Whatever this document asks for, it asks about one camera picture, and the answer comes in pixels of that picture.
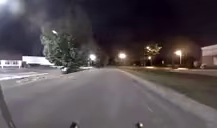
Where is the grey asphalt road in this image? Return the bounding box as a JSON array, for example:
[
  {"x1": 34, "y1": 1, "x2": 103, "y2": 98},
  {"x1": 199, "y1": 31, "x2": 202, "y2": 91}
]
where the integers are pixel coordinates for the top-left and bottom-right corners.
[{"x1": 0, "y1": 66, "x2": 210, "y2": 128}]

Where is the small lit tree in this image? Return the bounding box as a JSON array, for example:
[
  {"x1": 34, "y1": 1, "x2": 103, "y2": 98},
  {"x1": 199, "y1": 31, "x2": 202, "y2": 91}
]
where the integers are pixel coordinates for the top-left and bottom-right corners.
[{"x1": 143, "y1": 43, "x2": 163, "y2": 66}]

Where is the large green tree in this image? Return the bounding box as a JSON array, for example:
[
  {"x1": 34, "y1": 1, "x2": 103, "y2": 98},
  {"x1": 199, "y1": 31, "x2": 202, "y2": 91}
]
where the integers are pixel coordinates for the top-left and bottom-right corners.
[{"x1": 40, "y1": 29, "x2": 94, "y2": 74}]

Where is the robot's own part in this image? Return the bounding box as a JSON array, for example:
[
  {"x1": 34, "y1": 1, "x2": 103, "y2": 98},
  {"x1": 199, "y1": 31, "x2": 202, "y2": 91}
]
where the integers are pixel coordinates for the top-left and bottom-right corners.
[
  {"x1": 135, "y1": 121, "x2": 144, "y2": 128},
  {"x1": 69, "y1": 121, "x2": 80, "y2": 128}
]

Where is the street lamp pole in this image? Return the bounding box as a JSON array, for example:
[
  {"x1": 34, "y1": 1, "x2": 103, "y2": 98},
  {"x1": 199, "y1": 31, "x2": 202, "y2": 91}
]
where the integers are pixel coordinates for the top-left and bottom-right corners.
[{"x1": 175, "y1": 50, "x2": 183, "y2": 66}]

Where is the pale concrete kerb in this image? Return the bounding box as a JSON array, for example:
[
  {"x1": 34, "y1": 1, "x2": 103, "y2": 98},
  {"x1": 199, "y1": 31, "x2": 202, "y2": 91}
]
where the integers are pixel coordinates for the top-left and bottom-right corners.
[{"x1": 116, "y1": 67, "x2": 217, "y2": 128}]

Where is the dark grass strip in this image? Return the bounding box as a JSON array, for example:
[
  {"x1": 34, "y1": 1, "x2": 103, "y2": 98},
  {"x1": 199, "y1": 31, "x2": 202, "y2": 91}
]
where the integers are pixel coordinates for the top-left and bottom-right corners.
[{"x1": 119, "y1": 67, "x2": 217, "y2": 112}]

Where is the grey parking lot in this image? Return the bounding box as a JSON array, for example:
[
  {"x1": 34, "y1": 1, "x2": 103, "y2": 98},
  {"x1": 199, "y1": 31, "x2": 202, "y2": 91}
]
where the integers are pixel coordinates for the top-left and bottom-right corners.
[{"x1": 0, "y1": 65, "x2": 69, "y2": 88}]

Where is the low white building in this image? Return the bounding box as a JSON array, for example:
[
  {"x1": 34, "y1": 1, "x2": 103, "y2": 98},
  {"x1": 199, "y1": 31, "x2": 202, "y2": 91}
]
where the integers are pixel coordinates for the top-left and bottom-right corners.
[{"x1": 0, "y1": 55, "x2": 54, "y2": 69}]

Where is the pale building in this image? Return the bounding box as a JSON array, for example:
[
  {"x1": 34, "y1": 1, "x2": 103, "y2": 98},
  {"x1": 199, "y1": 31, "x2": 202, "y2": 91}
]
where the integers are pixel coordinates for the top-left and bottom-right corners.
[{"x1": 200, "y1": 44, "x2": 217, "y2": 69}]

